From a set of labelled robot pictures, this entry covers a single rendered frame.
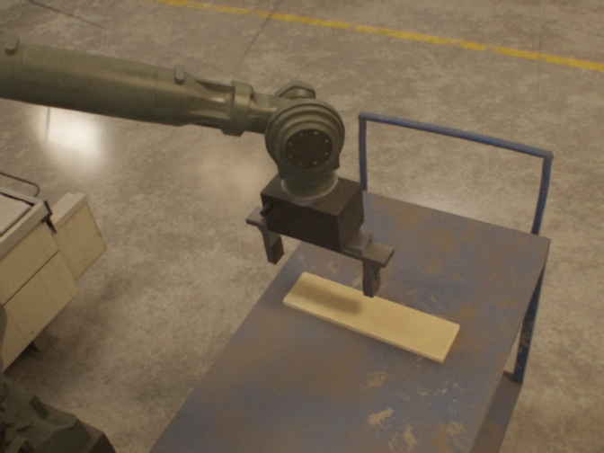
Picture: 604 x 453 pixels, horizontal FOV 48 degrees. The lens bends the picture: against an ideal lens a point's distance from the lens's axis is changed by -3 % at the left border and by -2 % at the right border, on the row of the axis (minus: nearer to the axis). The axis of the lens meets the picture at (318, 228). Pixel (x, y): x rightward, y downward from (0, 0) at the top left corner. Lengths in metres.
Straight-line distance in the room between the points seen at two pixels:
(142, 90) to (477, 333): 1.09
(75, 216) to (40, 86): 1.87
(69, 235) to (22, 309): 0.39
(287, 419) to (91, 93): 0.92
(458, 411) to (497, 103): 3.15
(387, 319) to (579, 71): 3.45
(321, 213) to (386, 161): 2.54
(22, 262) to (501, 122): 2.93
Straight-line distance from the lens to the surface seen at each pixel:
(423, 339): 1.89
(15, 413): 2.45
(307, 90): 1.62
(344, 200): 1.66
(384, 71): 5.03
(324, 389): 1.83
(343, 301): 1.98
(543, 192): 2.17
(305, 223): 1.70
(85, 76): 1.47
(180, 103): 1.48
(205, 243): 3.81
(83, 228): 3.36
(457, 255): 2.12
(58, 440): 2.47
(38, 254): 3.17
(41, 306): 3.29
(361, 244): 1.73
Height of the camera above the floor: 2.56
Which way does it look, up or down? 43 degrees down
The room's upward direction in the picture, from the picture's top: 8 degrees counter-clockwise
